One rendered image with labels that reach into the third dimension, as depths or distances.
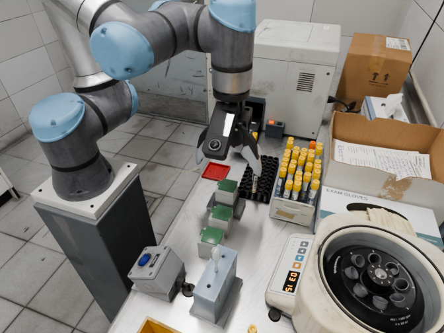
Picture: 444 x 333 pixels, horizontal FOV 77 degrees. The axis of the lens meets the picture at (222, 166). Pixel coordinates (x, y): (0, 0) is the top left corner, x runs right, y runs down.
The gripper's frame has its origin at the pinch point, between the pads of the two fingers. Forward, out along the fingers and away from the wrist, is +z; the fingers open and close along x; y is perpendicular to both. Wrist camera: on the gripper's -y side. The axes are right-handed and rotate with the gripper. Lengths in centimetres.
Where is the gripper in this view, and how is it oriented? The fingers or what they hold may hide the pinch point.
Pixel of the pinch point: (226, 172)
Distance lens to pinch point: 64.7
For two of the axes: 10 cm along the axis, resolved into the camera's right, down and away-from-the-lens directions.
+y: 2.9, -6.2, 7.3
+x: -9.6, -1.9, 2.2
